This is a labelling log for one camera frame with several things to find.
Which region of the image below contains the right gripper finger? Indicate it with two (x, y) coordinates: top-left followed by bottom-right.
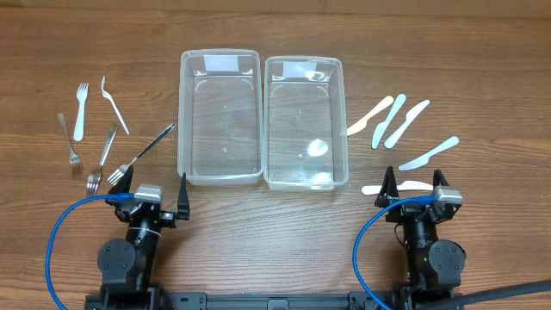
(375, 166), (398, 206)
(432, 169), (449, 188)

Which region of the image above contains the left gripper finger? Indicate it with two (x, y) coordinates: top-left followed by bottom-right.
(176, 172), (190, 220)
(108, 165), (133, 195)

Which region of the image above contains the white plastic knife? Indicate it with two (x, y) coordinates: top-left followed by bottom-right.
(362, 181), (433, 195)
(399, 136), (460, 171)

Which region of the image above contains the light blue plastic knife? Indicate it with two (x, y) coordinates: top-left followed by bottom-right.
(371, 94), (406, 149)

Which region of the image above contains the pale blue plastic knife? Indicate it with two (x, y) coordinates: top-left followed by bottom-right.
(384, 100), (430, 149)

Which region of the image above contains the beige plastic knife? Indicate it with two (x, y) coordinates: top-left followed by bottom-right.
(347, 96), (394, 136)

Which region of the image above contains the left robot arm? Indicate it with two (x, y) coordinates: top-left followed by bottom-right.
(97, 170), (190, 298)

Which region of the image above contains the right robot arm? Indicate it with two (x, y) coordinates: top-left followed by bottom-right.
(375, 166), (466, 296)

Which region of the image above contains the right clear plastic container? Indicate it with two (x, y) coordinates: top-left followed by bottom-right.
(263, 56), (349, 191)

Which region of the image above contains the clear plastic container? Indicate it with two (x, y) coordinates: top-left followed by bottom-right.
(177, 48), (263, 186)
(263, 56), (349, 191)

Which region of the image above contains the left clear plastic container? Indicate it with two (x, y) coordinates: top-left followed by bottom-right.
(177, 48), (263, 186)

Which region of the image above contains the small silver metal fork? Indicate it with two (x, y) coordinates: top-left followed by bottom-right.
(58, 113), (83, 177)

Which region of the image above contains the thin white plastic fork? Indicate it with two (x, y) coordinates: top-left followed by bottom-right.
(101, 77), (129, 134)

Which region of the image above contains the left blue cable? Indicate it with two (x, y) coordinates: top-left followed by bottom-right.
(45, 193), (135, 310)

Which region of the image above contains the blue cable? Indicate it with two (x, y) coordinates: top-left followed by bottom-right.
(352, 195), (436, 310)
(45, 193), (135, 310)

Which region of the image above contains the right blue cable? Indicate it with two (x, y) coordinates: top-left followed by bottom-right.
(352, 195), (436, 310)

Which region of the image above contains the black handled metal fork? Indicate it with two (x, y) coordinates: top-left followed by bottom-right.
(108, 123), (176, 186)

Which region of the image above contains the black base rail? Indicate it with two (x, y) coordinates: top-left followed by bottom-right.
(84, 291), (464, 310)

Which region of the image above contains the black cable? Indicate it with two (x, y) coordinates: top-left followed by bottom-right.
(415, 279), (551, 310)

